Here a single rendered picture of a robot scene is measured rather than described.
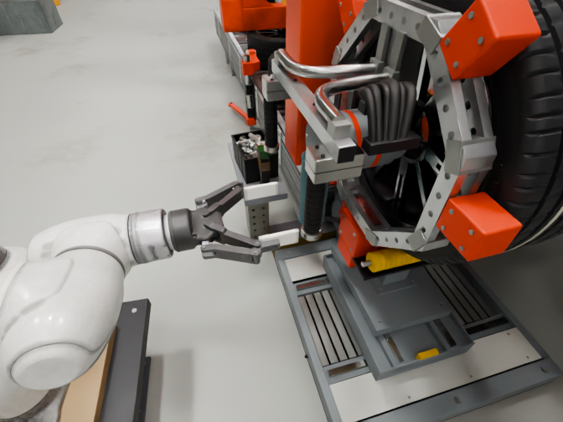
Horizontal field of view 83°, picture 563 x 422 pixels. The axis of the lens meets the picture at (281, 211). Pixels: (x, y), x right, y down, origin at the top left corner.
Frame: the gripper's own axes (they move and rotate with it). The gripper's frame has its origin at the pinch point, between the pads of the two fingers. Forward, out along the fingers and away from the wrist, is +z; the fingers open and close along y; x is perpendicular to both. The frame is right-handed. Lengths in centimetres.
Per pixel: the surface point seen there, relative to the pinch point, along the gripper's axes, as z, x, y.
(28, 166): -128, -83, -172
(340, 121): 9.4, 17.4, 0.6
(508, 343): 83, -75, 15
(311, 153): 5.2, 11.9, 0.0
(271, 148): 6.1, -6.7, -31.9
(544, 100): 36.8, 21.5, 9.5
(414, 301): 51, -61, -4
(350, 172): 11.7, 8.6, 2.5
